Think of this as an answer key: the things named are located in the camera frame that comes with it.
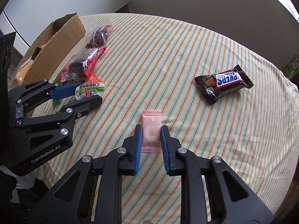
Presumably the brown cardboard box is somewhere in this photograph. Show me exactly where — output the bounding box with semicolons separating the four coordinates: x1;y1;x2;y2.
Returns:
14;12;87;118

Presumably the brown snickers bar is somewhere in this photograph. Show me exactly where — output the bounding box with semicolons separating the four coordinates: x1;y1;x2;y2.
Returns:
194;64;254;105

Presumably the white cabinet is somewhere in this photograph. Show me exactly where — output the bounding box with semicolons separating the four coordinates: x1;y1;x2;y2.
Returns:
1;0;130;55

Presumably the large cracker pack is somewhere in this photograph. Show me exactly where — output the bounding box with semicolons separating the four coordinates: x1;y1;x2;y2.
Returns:
10;58;34;88

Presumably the green tissue box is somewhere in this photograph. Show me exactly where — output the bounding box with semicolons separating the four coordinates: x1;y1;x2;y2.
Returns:
282;55;299;79

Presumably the pink candy packet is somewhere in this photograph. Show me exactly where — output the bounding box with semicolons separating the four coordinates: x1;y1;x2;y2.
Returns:
141;109;162;154

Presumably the red dark jujube packet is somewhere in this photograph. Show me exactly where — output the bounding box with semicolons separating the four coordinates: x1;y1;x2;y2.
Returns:
55;47;106;85

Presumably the striped table cloth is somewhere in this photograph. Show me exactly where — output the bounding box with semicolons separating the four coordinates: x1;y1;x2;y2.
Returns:
43;14;298;212

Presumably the green white snack packet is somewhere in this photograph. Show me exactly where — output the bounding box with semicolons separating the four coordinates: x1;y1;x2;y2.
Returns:
75;74;105;101

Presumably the chinese snickers bar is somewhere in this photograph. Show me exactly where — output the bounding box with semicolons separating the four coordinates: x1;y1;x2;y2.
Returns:
31;47;42;60

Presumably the green red candy wrapper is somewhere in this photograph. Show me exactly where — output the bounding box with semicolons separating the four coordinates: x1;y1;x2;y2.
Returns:
51;73;83;103

